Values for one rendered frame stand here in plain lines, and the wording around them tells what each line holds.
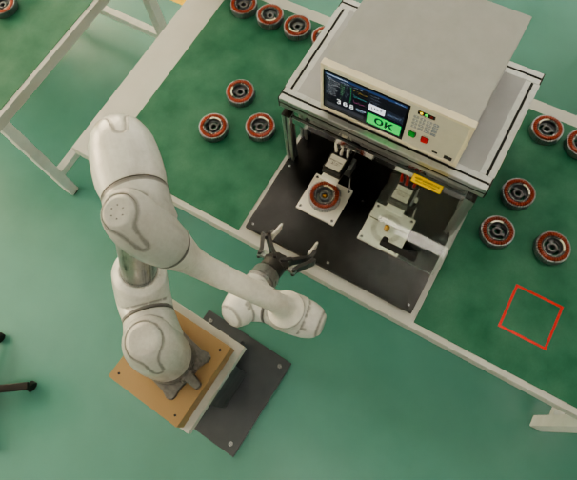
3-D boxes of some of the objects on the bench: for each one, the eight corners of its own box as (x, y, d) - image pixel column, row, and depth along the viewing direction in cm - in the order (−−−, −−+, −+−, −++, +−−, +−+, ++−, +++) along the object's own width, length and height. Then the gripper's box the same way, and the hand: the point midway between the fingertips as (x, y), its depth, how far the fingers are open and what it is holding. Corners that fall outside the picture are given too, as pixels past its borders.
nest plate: (333, 226, 178) (333, 225, 177) (295, 208, 181) (295, 206, 180) (352, 191, 182) (353, 190, 181) (316, 174, 185) (316, 172, 184)
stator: (223, 146, 194) (221, 140, 191) (196, 139, 196) (193, 133, 192) (232, 121, 197) (231, 115, 194) (206, 114, 199) (204, 110, 196)
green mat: (238, 230, 182) (238, 230, 182) (104, 159, 196) (104, 159, 195) (359, 39, 207) (359, 39, 207) (232, -11, 220) (232, -12, 220)
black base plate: (410, 313, 168) (411, 312, 166) (246, 228, 182) (245, 226, 180) (467, 199, 181) (469, 196, 178) (309, 127, 195) (309, 123, 193)
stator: (330, 218, 178) (330, 214, 174) (303, 204, 180) (302, 200, 177) (346, 192, 181) (346, 188, 177) (318, 179, 183) (318, 174, 180)
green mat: (599, 420, 154) (599, 420, 154) (413, 322, 167) (413, 322, 167) (688, 173, 179) (689, 172, 178) (521, 105, 192) (521, 105, 192)
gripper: (231, 263, 161) (265, 227, 176) (300, 300, 156) (328, 260, 171) (234, 246, 156) (268, 210, 171) (306, 284, 150) (334, 244, 165)
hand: (297, 237), depth 170 cm, fingers open, 13 cm apart
